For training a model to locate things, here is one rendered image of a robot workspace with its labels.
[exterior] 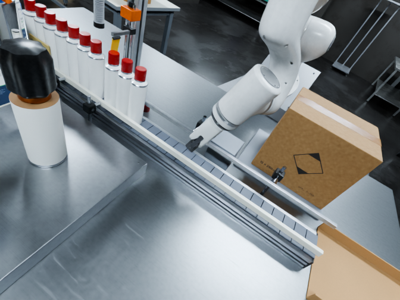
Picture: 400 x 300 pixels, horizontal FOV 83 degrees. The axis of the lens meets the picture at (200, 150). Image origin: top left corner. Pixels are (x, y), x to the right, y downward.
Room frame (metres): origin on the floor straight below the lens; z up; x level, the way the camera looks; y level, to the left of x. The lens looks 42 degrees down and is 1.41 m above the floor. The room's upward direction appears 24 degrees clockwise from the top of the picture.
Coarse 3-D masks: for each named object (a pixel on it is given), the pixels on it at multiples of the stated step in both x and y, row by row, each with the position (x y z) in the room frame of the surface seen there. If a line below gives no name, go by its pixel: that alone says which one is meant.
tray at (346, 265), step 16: (320, 240) 0.47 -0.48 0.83; (336, 240) 0.50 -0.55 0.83; (352, 240) 0.50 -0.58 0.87; (320, 256) 0.42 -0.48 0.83; (336, 256) 0.44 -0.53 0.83; (352, 256) 0.47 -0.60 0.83; (368, 256) 0.48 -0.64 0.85; (320, 272) 0.37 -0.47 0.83; (336, 272) 0.39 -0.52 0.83; (352, 272) 0.41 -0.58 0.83; (368, 272) 0.43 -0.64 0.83; (384, 272) 0.46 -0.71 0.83; (320, 288) 0.32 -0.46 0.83; (336, 288) 0.34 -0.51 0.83; (352, 288) 0.36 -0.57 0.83; (368, 288) 0.38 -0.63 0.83; (384, 288) 0.40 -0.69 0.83
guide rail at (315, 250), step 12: (60, 72) 0.64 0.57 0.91; (72, 84) 0.62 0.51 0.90; (96, 96) 0.59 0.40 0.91; (108, 108) 0.57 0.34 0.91; (132, 120) 0.56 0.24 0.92; (144, 132) 0.53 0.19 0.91; (180, 156) 0.49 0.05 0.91; (192, 168) 0.48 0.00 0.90; (216, 180) 0.46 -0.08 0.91; (228, 192) 0.45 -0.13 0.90; (252, 204) 0.43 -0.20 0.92; (264, 216) 0.41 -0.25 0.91; (288, 228) 0.40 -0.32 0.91; (300, 240) 0.38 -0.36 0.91; (312, 252) 0.37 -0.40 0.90
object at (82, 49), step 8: (80, 32) 0.65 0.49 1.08; (80, 40) 0.64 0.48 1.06; (88, 40) 0.65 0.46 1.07; (80, 48) 0.63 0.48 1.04; (88, 48) 0.64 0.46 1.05; (80, 56) 0.63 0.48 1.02; (80, 64) 0.63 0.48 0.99; (80, 72) 0.63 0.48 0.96; (80, 80) 0.63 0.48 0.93; (88, 80) 0.64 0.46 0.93; (88, 88) 0.63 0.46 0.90
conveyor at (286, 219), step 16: (64, 80) 0.65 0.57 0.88; (128, 128) 0.55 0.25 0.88; (176, 144) 0.57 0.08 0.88; (176, 160) 0.50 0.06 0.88; (192, 160) 0.53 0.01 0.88; (224, 176) 0.52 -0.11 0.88; (224, 192) 0.46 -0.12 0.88; (240, 192) 0.49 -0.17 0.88; (272, 208) 0.48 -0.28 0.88; (288, 224) 0.44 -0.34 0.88; (288, 240) 0.39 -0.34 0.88
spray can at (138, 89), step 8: (136, 72) 0.58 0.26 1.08; (144, 72) 0.58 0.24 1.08; (136, 80) 0.58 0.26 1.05; (144, 80) 0.59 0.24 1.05; (136, 88) 0.57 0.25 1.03; (144, 88) 0.58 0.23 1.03; (136, 96) 0.57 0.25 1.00; (144, 96) 0.59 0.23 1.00; (136, 104) 0.57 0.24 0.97; (144, 104) 0.60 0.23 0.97; (128, 112) 0.57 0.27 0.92; (136, 112) 0.57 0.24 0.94; (136, 120) 0.57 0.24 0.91
